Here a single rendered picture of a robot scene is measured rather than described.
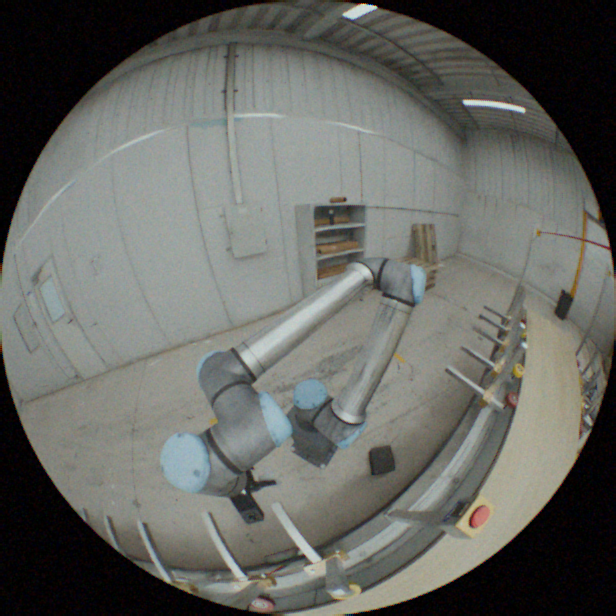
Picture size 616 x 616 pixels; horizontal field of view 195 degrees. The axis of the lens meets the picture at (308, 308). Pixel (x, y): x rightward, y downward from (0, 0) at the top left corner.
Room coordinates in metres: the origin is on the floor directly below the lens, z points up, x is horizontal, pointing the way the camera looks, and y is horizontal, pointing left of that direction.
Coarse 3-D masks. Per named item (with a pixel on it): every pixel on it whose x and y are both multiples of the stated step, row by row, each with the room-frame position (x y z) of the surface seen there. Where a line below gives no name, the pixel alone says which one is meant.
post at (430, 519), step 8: (392, 512) -0.13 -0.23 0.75; (400, 512) -0.13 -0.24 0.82; (408, 512) -0.13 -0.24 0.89; (416, 512) -0.13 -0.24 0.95; (424, 512) -0.13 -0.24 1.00; (432, 512) -0.13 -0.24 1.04; (440, 512) -0.13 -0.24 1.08; (392, 520) -0.17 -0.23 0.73; (400, 520) -0.16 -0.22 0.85; (408, 520) -0.15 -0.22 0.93; (416, 520) -0.14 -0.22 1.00; (424, 520) -0.14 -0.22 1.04; (432, 520) -0.14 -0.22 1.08; (440, 520) -0.14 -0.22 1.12
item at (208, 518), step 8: (208, 512) -0.11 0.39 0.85; (208, 520) -0.14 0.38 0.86; (208, 528) -0.18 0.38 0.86; (216, 528) -0.17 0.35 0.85; (216, 536) -0.20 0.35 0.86; (216, 544) -0.24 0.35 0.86; (224, 544) -0.23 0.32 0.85; (224, 552) -0.26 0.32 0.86; (232, 560) -0.29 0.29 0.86; (232, 568) -0.33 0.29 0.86; (240, 568) -0.33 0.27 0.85; (240, 576) -0.37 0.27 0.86; (264, 592) -0.45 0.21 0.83
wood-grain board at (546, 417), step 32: (544, 320) 0.42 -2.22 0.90; (544, 352) 0.17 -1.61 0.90; (544, 384) -0.01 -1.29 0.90; (576, 384) -0.28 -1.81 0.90; (512, 416) 0.00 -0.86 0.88; (544, 416) -0.15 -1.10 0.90; (576, 416) -0.43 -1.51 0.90; (512, 448) -0.13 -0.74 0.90; (544, 448) -0.29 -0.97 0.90; (576, 448) -0.59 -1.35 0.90; (512, 480) -0.26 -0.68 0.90; (544, 480) -0.45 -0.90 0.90; (512, 512) -0.42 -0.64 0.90; (448, 544) -0.33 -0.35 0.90; (480, 544) -0.44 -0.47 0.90; (416, 576) -0.42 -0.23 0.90; (448, 576) -0.51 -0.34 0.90; (320, 608) -0.49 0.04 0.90; (352, 608) -0.51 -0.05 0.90
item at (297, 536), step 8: (280, 504) -0.04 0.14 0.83; (280, 512) -0.07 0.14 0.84; (280, 520) -0.10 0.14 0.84; (288, 520) -0.10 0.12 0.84; (288, 528) -0.13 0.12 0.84; (296, 528) -0.13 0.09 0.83; (296, 536) -0.16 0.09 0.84; (304, 544) -0.19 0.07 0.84; (304, 552) -0.22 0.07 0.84; (312, 552) -0.22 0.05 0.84; (312, 560) -0.26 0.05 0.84; (320, 560) -0.26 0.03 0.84
